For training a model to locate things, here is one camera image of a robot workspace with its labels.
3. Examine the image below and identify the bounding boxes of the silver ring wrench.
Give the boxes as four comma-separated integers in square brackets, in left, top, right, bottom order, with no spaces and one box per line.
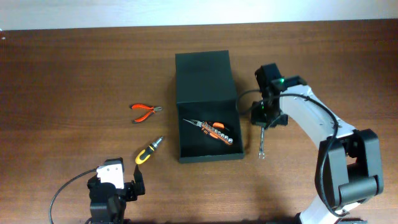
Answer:
[258,127,266,159]

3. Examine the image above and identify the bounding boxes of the orange black needle-nose pliers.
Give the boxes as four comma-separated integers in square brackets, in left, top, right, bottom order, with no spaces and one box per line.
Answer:
[184,119,229,139]

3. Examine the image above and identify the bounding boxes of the orange socket bit rail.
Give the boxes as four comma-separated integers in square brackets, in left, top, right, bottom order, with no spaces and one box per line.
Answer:
[201,122,234,146]

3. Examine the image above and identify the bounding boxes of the red handled cutting pliers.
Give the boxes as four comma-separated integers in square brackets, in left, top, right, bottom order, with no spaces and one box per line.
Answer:
[129,103,164,124]

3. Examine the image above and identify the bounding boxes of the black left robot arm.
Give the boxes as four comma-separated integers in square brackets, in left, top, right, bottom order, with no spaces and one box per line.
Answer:
[87,164,146,224]

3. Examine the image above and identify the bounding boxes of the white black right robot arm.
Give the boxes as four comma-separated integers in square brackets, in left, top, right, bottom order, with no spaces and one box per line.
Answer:
[251,63,384,223]

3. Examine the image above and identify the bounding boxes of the yellow black screwdriver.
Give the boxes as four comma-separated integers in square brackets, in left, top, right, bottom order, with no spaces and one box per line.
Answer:
[135,136,164,165]

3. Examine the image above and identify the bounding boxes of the black open gift box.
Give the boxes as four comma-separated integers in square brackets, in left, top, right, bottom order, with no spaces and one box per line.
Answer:
[175,50,244,163]

